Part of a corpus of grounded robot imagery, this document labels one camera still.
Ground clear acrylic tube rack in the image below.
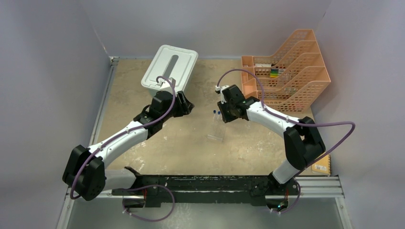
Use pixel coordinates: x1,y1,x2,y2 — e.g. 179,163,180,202
207,117,226,142

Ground markers in organizer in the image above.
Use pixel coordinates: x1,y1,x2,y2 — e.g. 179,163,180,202
269,68,285,78

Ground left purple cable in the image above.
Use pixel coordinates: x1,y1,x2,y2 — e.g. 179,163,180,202
69,75,175,222

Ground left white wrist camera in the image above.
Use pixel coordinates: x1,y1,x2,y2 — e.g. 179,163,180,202
156,76,176,93

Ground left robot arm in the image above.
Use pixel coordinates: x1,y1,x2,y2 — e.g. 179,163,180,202
62,91,195,201

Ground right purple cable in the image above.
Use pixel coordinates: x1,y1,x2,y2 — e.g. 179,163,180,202
215,69,356,216

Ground white plastic bin lid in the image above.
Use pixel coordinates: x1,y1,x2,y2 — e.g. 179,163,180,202
141,45,198,92

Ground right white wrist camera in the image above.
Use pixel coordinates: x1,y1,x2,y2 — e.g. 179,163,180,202
215,85,229,104

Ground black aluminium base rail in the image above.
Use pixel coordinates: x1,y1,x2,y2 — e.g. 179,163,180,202
64,174,345,208

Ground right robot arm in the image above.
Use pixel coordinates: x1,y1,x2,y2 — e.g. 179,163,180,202
215,85,326,194

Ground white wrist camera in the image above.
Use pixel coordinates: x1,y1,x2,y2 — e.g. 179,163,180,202
215,85,229,104
156,76,176,93

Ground yellow spiral notebook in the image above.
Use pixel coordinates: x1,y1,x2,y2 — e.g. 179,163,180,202
311,155,331,176

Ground purple cable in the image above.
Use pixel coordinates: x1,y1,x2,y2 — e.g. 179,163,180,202
215,69,356,216
69,75,175,222

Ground teal plastic bin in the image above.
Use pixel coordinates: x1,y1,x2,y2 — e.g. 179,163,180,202
148,88,161,97

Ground orange plastic file organizer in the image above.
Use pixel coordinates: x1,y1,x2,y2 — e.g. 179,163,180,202
241,29,331,113

